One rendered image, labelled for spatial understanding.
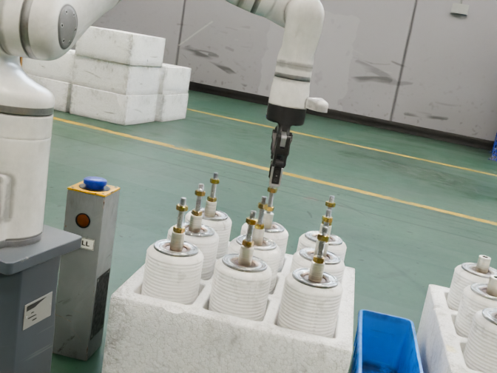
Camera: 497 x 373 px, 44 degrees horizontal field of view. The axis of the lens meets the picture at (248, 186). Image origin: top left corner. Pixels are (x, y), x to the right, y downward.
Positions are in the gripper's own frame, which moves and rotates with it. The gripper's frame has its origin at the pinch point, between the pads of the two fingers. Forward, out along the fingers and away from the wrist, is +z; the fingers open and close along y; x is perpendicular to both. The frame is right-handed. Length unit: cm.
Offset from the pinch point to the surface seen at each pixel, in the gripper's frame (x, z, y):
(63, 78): -124, 16, -269
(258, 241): -1.7, 9.8, 12.7
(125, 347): -20.8, 26.1, 28.3
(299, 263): 5.9, 11.5, 16.5
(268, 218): 0.2, 8.5, 1.1
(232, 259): -5.9, 10.4, 22.7
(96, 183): -31.1, 2.9, 16.2
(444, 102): 173, 1, -468
